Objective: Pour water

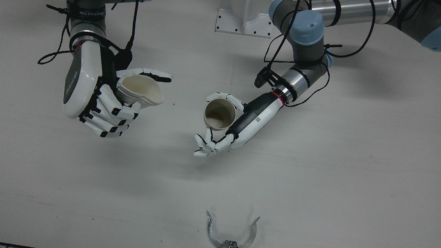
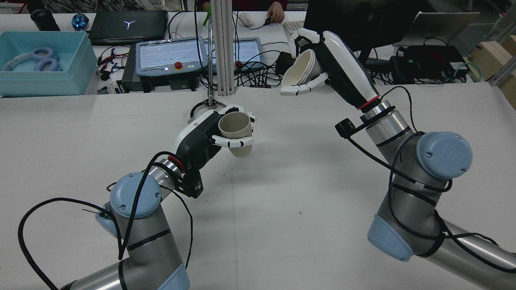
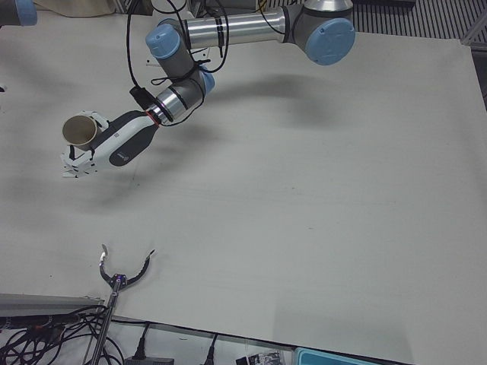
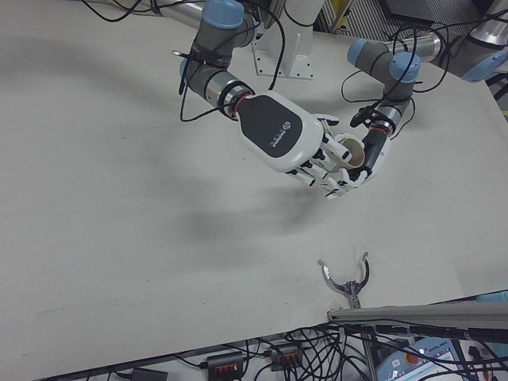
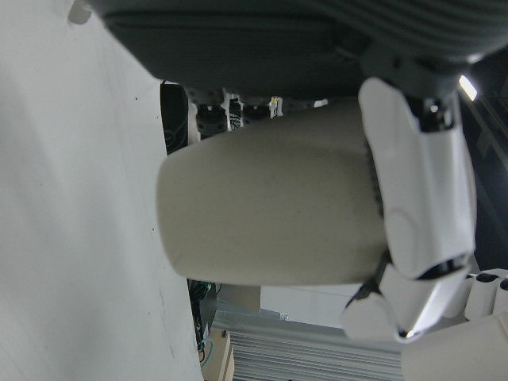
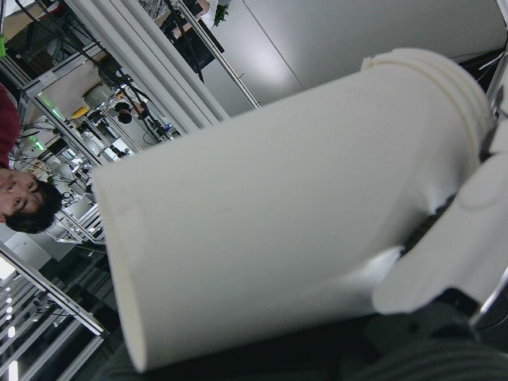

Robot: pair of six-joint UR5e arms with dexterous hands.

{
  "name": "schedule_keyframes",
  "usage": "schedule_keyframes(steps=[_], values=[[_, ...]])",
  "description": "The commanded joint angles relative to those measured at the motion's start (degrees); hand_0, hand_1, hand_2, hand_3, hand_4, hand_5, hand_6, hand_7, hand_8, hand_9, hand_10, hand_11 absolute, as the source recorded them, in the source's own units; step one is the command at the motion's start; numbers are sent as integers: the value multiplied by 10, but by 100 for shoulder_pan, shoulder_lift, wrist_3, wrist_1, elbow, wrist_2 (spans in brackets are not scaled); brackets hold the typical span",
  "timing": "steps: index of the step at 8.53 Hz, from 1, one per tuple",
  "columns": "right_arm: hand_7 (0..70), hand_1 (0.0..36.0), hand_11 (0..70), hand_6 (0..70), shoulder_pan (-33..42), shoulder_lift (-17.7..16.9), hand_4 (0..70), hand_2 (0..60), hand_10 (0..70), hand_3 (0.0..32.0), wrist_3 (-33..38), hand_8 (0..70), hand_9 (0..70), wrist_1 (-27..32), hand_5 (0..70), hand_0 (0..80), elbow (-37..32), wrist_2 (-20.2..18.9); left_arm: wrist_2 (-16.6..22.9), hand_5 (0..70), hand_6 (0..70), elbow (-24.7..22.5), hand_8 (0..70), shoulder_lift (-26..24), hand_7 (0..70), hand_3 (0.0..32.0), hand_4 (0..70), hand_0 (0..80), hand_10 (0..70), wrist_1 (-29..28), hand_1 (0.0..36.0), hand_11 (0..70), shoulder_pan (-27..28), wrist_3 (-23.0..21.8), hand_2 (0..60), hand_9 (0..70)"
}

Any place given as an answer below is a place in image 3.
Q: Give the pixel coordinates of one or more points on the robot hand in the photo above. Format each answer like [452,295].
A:
[125,144]

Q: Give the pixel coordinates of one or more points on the cream paper cup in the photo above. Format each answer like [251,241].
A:
[85,142]

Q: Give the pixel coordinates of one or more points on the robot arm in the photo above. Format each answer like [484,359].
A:
[243,26]
[21,11]

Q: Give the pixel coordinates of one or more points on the metal claw grabber tool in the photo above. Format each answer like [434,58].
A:
[118,280]

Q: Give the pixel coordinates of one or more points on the beige cloth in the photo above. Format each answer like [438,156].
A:
[76,7]

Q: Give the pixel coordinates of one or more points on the black power adapter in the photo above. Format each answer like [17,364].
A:
[150,360]

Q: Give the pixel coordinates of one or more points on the black power plug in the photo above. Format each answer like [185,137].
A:
[212,350]

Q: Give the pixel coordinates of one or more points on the blue plastic tray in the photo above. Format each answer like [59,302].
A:
[350,357]

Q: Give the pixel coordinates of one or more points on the dark ribbed grille panel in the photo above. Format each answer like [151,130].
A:
[418,17]

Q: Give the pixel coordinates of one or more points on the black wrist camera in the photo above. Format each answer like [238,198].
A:
[141,98]

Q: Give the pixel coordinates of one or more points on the aluminium table rail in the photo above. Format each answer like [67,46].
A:
[45,302]

